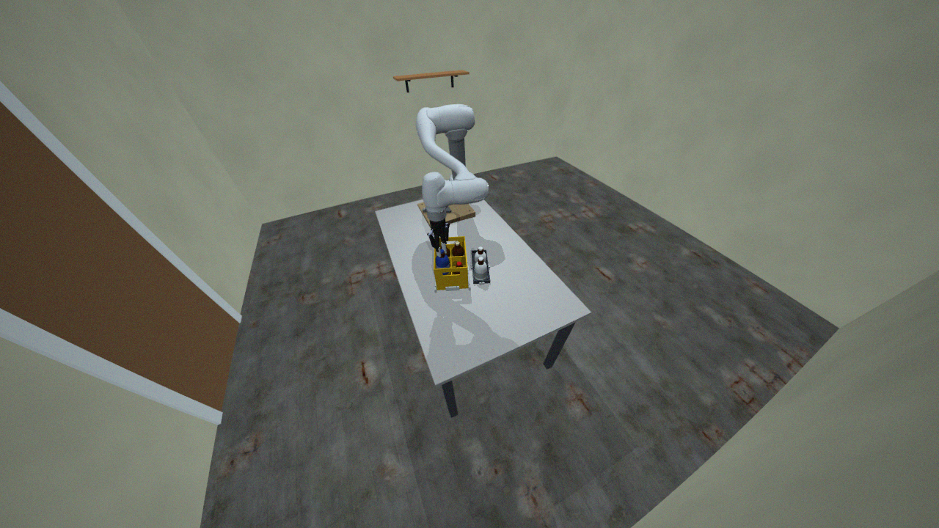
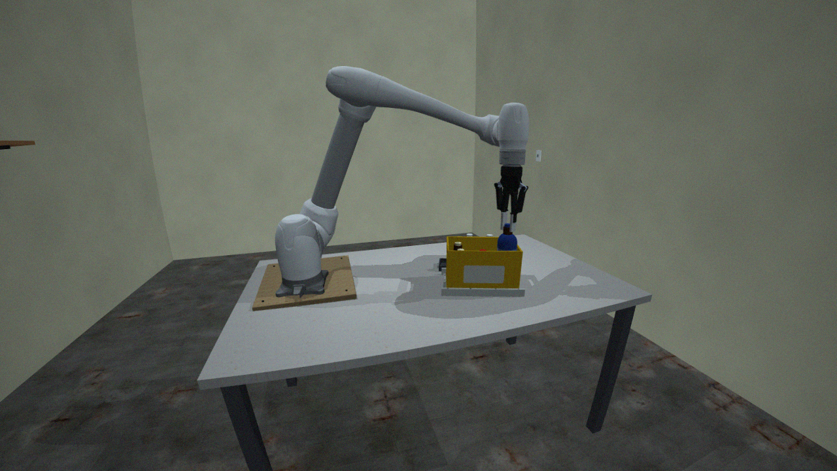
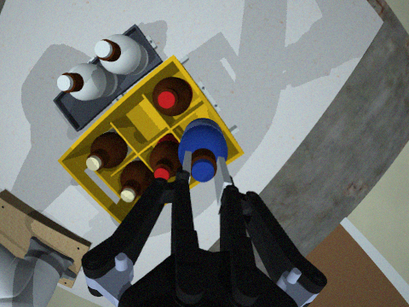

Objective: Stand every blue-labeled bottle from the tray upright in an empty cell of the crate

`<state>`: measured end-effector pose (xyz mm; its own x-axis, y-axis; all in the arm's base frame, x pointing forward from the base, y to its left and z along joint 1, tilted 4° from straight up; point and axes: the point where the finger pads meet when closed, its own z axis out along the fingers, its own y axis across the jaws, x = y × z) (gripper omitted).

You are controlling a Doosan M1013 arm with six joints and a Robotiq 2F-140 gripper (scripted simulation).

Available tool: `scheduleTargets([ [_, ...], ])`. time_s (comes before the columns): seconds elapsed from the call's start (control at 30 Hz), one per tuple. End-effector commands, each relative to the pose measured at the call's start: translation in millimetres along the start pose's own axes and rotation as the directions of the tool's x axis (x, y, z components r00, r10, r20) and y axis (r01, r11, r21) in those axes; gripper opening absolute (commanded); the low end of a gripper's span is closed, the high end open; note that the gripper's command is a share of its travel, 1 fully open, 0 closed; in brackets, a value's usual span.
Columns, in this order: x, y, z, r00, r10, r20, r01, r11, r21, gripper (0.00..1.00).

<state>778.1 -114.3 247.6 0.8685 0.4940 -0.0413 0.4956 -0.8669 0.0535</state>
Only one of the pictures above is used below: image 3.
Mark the white bottle with brown neck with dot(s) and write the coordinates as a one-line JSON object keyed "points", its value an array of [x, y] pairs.
{"points": [[121, 54]]}

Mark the dark brown bottle with cream cap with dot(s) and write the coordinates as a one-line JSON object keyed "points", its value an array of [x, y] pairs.
{"points": [[107, 151], [135, 178]]}

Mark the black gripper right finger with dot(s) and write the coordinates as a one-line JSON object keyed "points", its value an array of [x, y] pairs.
{"points": [[285, 265]]}

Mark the blue bottle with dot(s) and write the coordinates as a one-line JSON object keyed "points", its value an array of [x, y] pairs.
{"points": [[204, 138]]}

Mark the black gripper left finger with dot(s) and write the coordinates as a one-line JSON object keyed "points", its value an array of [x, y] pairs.
{"points": [[109, 266]]}

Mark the brown bottle with red cap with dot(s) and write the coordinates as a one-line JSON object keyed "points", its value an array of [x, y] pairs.
{"points": [[164, 159], [166, 99]]}

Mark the grey bottle with dark brown neck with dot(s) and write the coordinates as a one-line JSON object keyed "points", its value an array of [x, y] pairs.
{"points": [[88, 82]]}

